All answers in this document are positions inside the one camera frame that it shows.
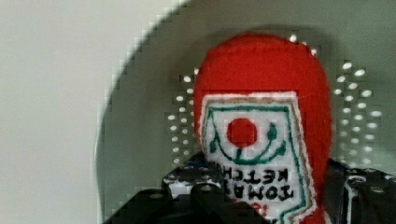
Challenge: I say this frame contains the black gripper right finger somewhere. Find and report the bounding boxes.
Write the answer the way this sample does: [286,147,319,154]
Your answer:
[324,160,396,224]

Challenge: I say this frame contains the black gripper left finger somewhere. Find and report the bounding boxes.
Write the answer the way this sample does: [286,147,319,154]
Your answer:
[162,151,225,200]

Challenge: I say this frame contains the red plush ketchup bottle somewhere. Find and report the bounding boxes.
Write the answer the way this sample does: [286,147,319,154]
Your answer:
[193,33,332,224]

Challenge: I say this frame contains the green oval strainer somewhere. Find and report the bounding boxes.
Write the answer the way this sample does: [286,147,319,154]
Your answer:
[95,0,395,219]

